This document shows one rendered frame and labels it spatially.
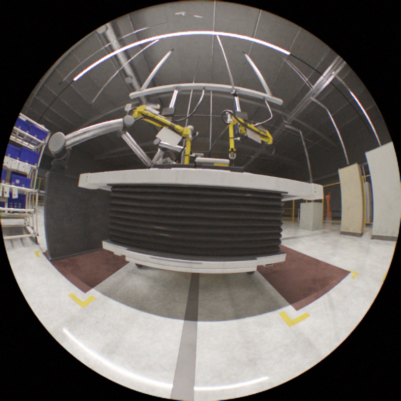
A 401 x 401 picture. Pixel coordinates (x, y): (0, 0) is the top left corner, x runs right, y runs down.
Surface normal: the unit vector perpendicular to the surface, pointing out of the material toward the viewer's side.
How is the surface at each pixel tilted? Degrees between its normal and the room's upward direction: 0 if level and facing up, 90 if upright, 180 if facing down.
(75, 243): 90
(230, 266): 90
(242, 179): 90
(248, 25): 176
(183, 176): 90
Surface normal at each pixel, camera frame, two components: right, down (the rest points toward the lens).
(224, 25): -0.13, 0.99
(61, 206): 0.98, 0.04
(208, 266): -0.01, -0.07
